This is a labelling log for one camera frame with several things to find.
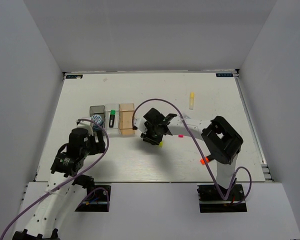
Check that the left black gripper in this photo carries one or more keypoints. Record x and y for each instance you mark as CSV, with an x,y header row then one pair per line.
x,y
98,146

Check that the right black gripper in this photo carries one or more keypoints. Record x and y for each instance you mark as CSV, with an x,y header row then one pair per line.
x,y
146,135

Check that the green black highlighter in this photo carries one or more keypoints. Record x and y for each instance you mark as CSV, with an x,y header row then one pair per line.
x,y
112,116

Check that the orange black highlighter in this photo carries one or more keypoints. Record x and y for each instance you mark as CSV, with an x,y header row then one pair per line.
x,y
204,161

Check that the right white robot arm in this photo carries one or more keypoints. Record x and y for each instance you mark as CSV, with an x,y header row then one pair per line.
x,y
220,138

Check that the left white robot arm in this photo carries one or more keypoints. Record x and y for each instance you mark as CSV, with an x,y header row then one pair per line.
x,y
68,186

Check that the orange transparent container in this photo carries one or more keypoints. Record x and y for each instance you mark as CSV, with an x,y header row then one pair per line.
x,y
126,111

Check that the clear transparent container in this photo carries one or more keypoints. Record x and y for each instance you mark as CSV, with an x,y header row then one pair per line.
x,y
112,132

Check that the pastel yellow highlighter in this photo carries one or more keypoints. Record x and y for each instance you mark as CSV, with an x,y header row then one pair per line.
x,y
191,100

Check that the grey transparent container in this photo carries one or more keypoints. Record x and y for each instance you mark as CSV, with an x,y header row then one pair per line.
x,y
97,109

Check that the left blue table label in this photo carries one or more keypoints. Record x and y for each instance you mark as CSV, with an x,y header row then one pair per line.
x,y
74,76

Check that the blue table label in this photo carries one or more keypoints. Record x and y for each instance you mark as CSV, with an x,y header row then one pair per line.
x,y
74,76
224,75

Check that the right blue table label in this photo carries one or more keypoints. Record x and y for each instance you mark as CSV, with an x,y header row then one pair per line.
x,y
224,75

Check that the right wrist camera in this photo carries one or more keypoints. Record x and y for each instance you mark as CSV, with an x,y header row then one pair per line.
x,y
139,124

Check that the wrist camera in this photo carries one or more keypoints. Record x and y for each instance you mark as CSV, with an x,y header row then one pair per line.
x,y
85,125
139,124

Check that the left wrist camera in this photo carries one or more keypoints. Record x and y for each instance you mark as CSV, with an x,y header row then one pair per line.
x,y
85,125

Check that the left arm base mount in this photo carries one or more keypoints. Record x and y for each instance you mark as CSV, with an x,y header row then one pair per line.
x,y
97,199

